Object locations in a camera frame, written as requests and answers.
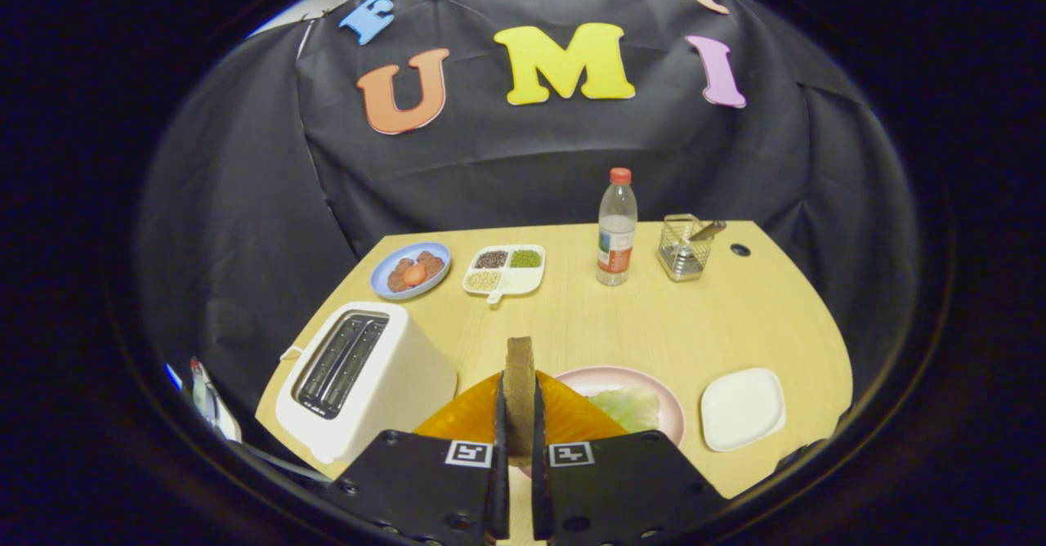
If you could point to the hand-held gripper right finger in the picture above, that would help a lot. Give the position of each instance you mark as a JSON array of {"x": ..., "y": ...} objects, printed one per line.
[{"x": 539, "y": 481}]

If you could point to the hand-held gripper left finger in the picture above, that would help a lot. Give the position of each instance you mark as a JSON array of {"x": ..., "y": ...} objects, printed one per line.
[{"x": 499, "y": 481}]

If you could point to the brown toast bread slice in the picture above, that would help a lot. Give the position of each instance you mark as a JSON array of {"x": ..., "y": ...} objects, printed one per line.
[{"x": 520, "y": 391}]

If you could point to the green lettuce leaf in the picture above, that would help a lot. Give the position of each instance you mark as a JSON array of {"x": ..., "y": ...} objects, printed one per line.
[{"x": 629, "y": 409}]

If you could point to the pink plate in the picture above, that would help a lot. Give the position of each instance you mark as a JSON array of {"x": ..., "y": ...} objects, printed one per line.
[{"x": 605, "y": 378}]

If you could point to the white toaster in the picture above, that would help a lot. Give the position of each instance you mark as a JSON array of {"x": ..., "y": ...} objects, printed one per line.
[{"x": 400, "y": 382}]

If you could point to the white compartment tray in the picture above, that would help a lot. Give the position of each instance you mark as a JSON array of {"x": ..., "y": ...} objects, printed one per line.
[{"x": 523, "y": 280}]

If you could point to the white square plate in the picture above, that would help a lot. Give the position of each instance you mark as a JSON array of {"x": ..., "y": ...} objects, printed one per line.
[{"x": 742, "y": 409}]

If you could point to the orange round food piece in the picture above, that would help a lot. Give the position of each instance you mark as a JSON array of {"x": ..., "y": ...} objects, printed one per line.
[{"x": 414, "y": 275}]

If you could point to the brown meat pieces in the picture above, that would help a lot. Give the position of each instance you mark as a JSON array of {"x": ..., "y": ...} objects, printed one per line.
[{"x": 431, "y": 264}]

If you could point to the blue plate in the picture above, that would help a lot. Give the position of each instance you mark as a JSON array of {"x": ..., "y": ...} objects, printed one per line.
[{"x": 382, "y": 284}]

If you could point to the clear bottle with red cap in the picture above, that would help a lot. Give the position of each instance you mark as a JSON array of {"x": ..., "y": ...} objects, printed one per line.
[{"x": 616, "y": 239}]

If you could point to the small black object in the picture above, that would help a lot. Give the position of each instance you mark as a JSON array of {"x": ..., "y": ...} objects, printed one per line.
[{"x": 801, "y": 454}]

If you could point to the white blurry object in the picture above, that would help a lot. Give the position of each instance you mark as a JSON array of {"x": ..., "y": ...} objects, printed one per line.
[{"x": 211, "y": 403}]

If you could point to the metal cutlery piece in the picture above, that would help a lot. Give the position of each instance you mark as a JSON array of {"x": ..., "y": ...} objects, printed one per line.
[{"x": 708, "y": 230}]

